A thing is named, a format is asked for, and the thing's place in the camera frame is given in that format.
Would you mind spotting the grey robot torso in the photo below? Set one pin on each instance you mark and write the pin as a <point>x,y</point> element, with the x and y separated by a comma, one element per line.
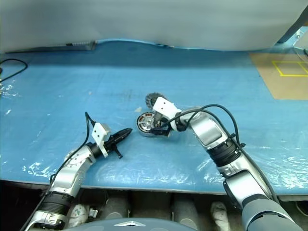
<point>156,226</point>

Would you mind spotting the blue plastic table mat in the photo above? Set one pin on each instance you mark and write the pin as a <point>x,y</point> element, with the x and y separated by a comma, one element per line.
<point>168,79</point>

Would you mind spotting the black toothed gear wheel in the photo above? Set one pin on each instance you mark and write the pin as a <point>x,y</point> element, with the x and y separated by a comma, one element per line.
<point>150,99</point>

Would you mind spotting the brown cardboard sheet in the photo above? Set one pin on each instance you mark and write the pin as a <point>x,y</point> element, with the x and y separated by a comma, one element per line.
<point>284,84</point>

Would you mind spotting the blue metal frame post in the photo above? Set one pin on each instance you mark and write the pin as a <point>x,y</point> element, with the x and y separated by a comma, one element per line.
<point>288,29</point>

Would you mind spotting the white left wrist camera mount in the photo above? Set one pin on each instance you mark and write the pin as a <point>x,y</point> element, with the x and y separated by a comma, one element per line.
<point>98,131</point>

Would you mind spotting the silver spoked motor rotor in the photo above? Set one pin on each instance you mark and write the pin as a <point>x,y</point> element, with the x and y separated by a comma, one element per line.
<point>144,121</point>

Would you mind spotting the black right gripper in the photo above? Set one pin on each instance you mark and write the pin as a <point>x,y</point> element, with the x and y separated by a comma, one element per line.
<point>167,126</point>

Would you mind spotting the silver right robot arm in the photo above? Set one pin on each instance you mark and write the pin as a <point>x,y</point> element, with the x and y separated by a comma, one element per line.
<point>209,130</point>

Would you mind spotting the yellow tape square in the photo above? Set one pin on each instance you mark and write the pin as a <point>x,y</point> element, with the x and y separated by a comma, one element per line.
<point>276,66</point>

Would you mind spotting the silver motor housing copper coils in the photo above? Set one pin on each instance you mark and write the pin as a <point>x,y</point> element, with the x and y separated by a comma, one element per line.
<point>145,135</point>

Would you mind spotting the white backdrop sheet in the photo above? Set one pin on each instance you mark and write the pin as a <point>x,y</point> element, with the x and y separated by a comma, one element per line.
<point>154,21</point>

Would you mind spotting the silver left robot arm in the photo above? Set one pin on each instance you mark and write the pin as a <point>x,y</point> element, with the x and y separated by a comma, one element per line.
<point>69,178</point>

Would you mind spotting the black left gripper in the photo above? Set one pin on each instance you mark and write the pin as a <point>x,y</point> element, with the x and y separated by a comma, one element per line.
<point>109,144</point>

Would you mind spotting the dark grey rounded shape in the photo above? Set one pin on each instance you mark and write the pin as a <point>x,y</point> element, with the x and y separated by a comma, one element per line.
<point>186,208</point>
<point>118,204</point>

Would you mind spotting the white crumpled object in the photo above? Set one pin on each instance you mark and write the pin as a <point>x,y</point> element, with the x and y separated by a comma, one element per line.
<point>219,214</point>
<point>79,214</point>

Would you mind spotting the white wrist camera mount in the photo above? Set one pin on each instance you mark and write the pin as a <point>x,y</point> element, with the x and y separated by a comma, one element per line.
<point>166,107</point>
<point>98,131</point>

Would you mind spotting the grey metal rail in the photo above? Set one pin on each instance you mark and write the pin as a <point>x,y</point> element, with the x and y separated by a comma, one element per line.
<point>79,45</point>

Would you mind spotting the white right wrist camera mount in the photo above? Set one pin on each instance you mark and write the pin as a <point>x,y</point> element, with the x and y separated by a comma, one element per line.
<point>166,107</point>

